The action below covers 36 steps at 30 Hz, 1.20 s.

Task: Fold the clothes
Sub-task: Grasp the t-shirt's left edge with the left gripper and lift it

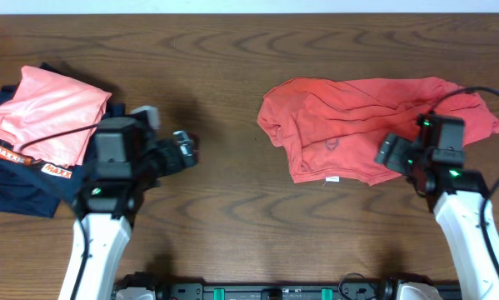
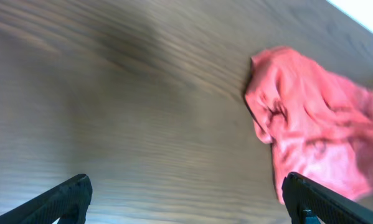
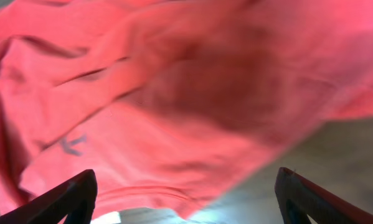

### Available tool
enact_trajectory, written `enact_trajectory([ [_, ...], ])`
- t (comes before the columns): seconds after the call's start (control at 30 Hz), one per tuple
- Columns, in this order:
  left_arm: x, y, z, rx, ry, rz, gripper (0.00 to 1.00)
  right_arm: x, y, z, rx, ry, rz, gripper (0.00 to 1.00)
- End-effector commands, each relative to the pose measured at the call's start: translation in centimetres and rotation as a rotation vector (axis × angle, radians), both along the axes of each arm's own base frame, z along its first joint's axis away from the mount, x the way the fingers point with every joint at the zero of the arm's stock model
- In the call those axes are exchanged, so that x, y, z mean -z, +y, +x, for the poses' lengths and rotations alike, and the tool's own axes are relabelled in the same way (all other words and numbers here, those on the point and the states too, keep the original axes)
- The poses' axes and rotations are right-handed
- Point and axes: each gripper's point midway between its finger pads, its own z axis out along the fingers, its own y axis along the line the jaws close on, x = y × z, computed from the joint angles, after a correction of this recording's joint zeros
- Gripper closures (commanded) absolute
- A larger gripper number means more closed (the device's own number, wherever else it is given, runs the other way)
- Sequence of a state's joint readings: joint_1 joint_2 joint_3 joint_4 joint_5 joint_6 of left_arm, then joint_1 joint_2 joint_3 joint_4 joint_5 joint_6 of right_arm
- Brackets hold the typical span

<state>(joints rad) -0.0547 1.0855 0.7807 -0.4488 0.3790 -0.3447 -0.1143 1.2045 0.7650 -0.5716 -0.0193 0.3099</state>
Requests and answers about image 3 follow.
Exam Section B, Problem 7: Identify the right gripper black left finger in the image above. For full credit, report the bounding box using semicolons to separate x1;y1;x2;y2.
0;169;97;224

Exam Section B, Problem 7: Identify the red t-shirt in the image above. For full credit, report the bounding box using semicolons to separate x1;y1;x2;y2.
0;0;373;218

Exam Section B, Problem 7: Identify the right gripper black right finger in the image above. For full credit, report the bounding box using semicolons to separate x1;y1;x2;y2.
275;167;373;224

